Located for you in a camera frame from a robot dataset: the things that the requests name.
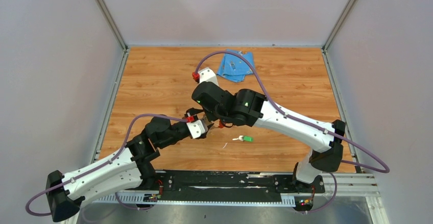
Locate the metal keyring plate with spring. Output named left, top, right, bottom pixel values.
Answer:
left=209, top=120, right=224, bottom=130

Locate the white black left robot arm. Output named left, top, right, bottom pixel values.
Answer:
left=46, top=108, right=217, bottom=222

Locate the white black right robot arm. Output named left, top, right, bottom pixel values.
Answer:
left=191, top=82, right=346, bottom=192

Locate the blue folded cloth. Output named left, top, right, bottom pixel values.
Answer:
left=217, top=54, right=253, bottom=83

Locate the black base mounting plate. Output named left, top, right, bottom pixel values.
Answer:
left=135, top=170, right=325, bottom=202

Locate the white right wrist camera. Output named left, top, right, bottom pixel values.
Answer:
left=198, top=67, right=219, bottom=86

